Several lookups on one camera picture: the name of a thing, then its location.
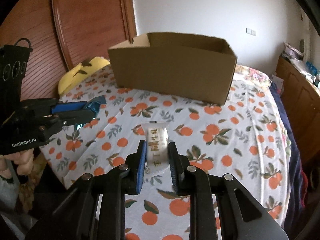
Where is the white nougat candy packet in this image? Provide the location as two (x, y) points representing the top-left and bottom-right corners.
(142, 122), (169, 179)

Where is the person's left hand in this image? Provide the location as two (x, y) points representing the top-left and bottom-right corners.
(0, 149), (34, 179)

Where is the brown cardboard box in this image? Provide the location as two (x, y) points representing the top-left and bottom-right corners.
(108, 32), (237, 105)

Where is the yellow plush toy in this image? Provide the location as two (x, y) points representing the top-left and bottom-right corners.
(58, 56), (110, 96)

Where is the dark blue blanket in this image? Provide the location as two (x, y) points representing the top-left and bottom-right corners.
(268, 80), (308, 233)

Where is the orange print bed sheet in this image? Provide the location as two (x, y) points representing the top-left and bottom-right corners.
(42, 66), (291, 225)

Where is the wooden window cabinet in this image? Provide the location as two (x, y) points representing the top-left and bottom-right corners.
(276, 57), (319, 163)

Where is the blue foil candy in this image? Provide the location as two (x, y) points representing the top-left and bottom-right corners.
(74, 96), (106, 131)

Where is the white wall switch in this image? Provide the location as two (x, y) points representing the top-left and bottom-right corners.
(246, 28), (256, 36)

